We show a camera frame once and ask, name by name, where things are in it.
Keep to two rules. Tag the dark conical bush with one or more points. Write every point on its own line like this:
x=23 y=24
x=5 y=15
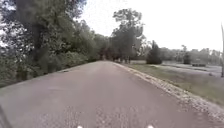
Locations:
x=154 y=56

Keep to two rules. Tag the grey asphalt road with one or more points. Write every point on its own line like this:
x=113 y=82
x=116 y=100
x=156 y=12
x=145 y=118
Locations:
x=100 y=96

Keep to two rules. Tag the pale gravel strip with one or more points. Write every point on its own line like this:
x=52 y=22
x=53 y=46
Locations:
x=185 y=96

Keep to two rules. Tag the tall broad tree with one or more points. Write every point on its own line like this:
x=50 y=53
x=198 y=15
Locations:
x=128 y=36

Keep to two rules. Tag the thin pole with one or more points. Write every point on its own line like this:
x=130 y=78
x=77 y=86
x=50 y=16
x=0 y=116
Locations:
x=222 y=53

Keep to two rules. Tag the distant line of trees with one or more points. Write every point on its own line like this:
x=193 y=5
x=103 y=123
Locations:
x=205 y=55

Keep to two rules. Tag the pale side road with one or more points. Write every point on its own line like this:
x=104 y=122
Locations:
x=203 y=69

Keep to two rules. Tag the small dark bush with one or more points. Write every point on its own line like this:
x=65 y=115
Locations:
x=187 y=59

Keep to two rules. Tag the wood of green trees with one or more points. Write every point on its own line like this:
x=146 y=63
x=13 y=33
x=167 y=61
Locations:
x=43 y=40

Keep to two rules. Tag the grass verge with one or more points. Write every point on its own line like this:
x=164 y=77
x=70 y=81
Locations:
x=200 y=84

